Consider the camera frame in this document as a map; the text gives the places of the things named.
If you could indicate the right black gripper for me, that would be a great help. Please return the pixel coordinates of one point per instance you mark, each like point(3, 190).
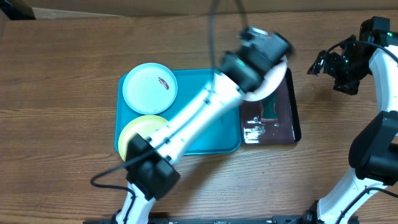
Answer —
point(349, 88)

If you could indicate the white plate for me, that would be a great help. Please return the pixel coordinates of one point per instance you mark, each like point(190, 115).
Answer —
point(272, 79)

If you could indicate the green sponge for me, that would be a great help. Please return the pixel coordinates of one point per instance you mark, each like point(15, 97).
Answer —
point(268, 107)

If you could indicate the light blue plate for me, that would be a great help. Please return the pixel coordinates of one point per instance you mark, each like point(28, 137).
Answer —
point(150, 88)

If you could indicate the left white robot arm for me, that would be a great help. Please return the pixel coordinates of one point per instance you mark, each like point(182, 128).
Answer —
point(150, 161)

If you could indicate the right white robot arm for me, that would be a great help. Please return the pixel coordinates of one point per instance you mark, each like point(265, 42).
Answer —
point(372, 154)

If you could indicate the black water tray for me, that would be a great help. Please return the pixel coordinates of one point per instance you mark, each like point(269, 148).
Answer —
point(283, 130)

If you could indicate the teal plastic tray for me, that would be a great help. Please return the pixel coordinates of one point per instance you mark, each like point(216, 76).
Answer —
point(223, 135)

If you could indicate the yellow plate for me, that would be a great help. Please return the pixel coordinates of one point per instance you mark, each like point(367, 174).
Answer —
point(143, 125)

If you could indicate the cardboard board at back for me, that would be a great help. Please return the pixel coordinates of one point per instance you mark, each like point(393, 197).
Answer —
point(51, 9)

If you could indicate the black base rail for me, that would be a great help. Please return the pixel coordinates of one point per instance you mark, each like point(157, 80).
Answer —
point(274, 220)

